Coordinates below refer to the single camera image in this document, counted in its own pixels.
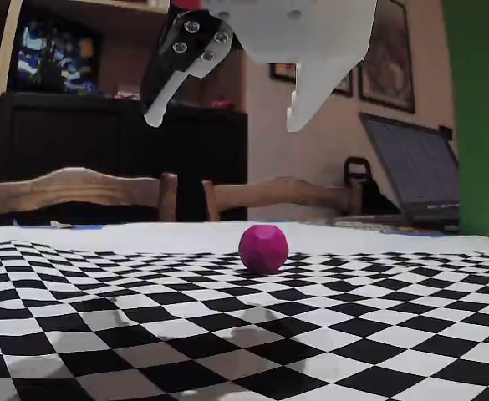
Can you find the wooden chair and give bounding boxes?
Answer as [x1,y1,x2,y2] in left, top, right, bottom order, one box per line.
[201,175,364,222]
[0,166,179,226]

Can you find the black white checkered mat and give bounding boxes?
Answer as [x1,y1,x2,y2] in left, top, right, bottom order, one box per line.
[0,221,489,401]

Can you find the pink faceted ball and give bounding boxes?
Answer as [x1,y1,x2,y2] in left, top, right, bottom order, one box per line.
[238,224,290,275]

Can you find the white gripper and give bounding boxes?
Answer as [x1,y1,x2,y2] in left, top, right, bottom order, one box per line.
[204,0,379,134]

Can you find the black bag with handle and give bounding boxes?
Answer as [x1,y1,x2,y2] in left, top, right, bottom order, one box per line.
[343,156,405,216]

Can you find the blue starry artwork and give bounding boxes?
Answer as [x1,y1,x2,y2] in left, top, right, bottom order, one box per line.
[12,16,103,95]

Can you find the green board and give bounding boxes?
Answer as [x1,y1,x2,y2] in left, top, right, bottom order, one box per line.
[442,0,489,241]

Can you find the black sideboard cabinet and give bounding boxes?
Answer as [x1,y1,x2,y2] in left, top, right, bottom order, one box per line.
[0,91,249,222]

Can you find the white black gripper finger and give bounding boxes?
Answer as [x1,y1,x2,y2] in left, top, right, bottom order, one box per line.
[140,8,236,129]

